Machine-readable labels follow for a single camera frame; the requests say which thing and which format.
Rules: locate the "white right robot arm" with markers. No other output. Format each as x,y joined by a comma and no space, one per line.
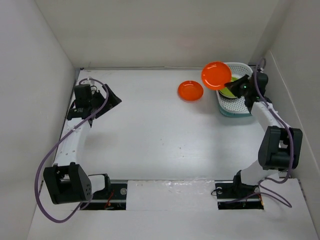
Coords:
280,148

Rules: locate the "white perforated plastic bin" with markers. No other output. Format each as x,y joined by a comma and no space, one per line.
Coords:
235,107

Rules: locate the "black metal base rail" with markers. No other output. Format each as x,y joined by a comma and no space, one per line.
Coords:
172,195

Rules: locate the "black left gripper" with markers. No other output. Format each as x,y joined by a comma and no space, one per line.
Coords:
112,101

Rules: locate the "orange plate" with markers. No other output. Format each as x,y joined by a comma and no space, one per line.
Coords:
215,75
190,91

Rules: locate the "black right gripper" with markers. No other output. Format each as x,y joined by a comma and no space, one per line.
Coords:
233,85

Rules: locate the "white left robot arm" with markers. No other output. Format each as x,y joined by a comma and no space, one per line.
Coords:
66,180

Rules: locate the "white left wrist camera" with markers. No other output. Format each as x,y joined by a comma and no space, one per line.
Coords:
87,81

